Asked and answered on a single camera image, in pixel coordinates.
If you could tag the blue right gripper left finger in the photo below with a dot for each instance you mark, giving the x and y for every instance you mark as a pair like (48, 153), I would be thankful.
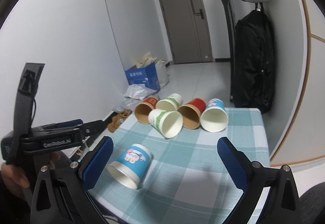
(95, 161)

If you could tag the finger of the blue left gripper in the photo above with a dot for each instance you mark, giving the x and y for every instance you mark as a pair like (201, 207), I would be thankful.
(67, 124)

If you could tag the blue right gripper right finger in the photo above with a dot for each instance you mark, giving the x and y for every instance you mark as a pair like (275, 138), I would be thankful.
(234, 162)

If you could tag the blue bunny paper cup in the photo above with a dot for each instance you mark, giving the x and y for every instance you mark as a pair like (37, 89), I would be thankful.
(130, 167)

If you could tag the blue white paper cup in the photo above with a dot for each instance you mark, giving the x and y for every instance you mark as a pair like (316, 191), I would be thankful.
(214, 118)

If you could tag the large red kraft cup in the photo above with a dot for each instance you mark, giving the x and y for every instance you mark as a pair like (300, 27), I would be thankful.
(143, 109)

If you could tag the small red kraft cup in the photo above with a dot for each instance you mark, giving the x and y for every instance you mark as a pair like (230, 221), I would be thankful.
(191, 113)

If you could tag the white green paper cup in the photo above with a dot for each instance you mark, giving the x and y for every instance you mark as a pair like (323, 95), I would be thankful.
(167, 123)
(170, 103)

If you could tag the white green paper cup rear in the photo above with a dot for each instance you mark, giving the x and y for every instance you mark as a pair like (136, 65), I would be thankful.
(170, 103)

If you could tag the person's left hand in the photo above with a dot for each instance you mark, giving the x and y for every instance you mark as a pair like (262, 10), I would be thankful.
(15, 179)

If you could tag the brown shoe near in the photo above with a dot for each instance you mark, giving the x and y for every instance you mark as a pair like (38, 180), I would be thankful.
(114, 124)

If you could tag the brown shoe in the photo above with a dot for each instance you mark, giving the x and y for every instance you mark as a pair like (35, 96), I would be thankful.
(122, 116)
(114, 124)

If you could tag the brown shoe far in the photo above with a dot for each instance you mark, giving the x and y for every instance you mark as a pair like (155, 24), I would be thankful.
(122, 116)

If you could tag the teal plaid tablecloth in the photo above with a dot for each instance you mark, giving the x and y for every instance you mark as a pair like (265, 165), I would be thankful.
(186, 181)

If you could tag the white plastic mailer bag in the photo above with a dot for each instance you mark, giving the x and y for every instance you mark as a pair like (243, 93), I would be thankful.
(138, 91)

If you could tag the blue cardboard box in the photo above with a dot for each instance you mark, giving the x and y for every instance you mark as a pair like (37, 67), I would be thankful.
(145, 76)

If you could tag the beige tote bag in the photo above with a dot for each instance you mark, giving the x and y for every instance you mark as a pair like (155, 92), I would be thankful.
(145, 60)

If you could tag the white sack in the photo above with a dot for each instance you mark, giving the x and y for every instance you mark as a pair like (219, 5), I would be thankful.
(161, 73)

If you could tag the black backpack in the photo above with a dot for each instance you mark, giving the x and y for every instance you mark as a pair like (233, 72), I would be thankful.
(254, 62)

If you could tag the grey door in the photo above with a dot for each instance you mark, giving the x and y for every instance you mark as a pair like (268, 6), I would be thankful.
(187, 31)

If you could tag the black floor stand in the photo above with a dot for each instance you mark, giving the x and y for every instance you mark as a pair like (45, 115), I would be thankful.
(230, 22)

